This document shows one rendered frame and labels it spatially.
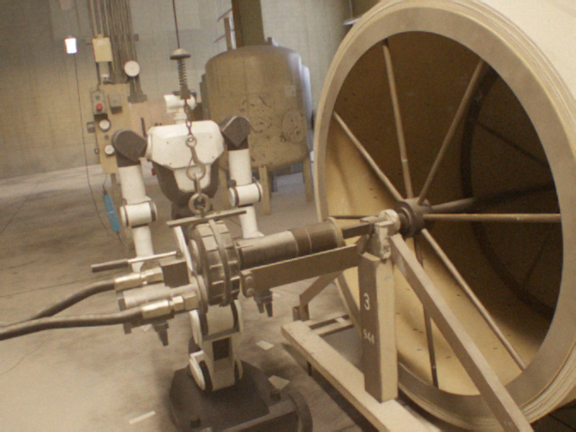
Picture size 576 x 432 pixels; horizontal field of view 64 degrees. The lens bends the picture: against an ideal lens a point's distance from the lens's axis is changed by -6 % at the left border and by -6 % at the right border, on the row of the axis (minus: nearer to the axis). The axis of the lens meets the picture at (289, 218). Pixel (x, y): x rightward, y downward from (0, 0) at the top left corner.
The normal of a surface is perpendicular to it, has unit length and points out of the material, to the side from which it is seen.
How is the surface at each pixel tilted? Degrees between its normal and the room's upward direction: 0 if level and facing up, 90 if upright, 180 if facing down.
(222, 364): 30
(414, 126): 111
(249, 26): 90
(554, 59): 49
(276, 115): 90
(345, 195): 86
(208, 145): 90
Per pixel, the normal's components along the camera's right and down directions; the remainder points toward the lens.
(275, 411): 0.22, -0.56
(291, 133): 0.72, 0.09
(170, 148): 0.42, 0.17
